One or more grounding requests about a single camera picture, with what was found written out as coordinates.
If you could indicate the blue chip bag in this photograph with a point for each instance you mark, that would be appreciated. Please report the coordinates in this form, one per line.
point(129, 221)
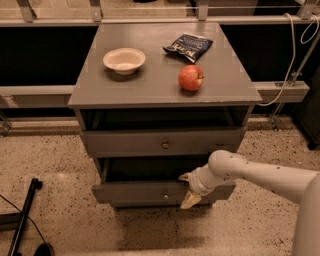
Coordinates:
point(190, 46)

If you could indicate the metal railing frame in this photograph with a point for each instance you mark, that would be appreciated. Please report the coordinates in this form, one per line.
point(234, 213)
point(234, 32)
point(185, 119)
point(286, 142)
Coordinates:
point(43, 53)

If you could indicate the grey top drawer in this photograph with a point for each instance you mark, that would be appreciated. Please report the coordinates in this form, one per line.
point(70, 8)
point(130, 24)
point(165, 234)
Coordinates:
point(162, 142)

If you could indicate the white bowl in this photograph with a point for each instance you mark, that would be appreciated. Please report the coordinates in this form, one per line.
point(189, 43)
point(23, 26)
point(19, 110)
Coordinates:
point(124, 61)

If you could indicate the black round foot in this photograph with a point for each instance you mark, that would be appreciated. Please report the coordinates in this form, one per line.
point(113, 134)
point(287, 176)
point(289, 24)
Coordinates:
point(44, 249)

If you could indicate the red apple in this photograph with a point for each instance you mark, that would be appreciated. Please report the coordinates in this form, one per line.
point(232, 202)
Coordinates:
point(190, 78)

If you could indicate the grey drawer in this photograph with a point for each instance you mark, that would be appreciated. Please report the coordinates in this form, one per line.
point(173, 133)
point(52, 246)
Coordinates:
point(162, 142)
point(145, 181)

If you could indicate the black stand leg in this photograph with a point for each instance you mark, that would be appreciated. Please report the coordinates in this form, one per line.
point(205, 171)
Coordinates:
point(16, 221)

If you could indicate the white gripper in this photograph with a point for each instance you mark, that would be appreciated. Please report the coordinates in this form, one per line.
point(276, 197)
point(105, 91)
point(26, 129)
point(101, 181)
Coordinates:
point(196, 182)

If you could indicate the grey drawer cabinet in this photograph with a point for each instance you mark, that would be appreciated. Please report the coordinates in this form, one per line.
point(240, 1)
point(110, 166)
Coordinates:
point(151, 98)

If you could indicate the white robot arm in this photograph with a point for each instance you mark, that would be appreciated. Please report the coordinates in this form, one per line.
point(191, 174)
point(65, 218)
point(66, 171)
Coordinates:
point(300, 186)

